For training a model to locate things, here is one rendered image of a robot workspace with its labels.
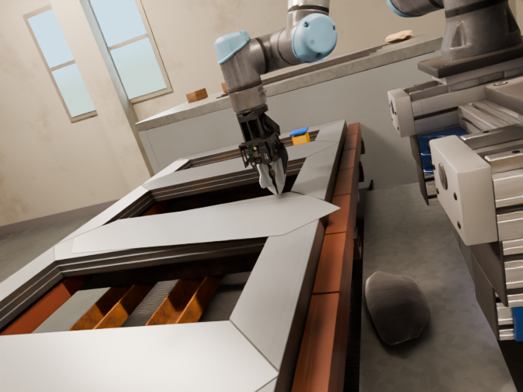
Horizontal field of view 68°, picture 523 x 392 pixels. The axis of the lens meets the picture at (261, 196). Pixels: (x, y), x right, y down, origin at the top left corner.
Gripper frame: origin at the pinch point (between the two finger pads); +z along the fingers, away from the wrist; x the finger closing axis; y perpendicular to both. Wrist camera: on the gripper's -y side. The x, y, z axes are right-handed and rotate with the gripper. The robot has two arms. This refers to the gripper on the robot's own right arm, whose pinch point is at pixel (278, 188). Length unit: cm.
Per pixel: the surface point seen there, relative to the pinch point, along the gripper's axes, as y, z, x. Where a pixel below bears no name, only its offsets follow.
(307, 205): 11.6, 0.6, 8.9
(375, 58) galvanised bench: -71, -17, 26
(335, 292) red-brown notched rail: 36.8, 4.0, 16.0
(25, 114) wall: -277, -45, -356
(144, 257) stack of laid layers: 19.8, 3.1, -27.5
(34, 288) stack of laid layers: 28, 3, -52
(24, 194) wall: -272, 44, -412
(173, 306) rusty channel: 19.2, 17.0, -26.2
